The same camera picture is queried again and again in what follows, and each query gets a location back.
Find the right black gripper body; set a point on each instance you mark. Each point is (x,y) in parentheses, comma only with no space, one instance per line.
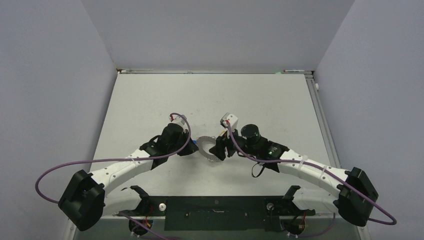
(250,150)

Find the aluminium frame rail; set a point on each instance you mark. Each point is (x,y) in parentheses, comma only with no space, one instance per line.
(322,121)

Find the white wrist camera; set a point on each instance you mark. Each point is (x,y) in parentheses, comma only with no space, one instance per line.
(178,119)
(229,120)

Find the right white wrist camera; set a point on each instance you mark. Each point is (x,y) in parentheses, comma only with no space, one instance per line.
(229,120)

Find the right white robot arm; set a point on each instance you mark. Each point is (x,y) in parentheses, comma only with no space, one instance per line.
(350,193)

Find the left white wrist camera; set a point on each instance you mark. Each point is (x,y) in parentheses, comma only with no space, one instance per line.
(178,119)

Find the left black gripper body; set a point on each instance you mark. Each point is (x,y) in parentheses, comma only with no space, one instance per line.
(183,137)

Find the perforated metal keyring disc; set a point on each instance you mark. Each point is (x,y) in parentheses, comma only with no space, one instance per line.
(204,144)

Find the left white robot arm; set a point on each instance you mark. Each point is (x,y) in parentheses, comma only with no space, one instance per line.
(86,198)

